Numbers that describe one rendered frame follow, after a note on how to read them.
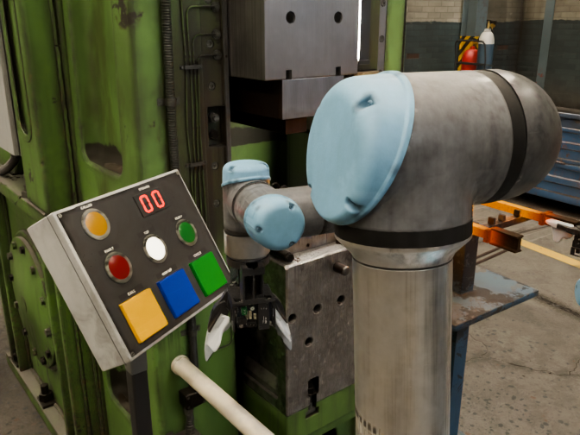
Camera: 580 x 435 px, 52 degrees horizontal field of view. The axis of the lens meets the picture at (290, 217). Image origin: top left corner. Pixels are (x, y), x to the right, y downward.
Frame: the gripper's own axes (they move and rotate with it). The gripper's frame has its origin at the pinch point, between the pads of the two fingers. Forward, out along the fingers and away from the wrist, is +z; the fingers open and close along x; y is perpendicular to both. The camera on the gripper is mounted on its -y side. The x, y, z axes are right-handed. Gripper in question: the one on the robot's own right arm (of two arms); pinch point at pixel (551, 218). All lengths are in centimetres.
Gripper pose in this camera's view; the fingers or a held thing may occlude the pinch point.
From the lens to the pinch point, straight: 184.9
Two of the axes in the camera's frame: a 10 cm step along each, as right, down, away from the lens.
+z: -5.7, -2.6, 7.8
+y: 0.0, 9.5, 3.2
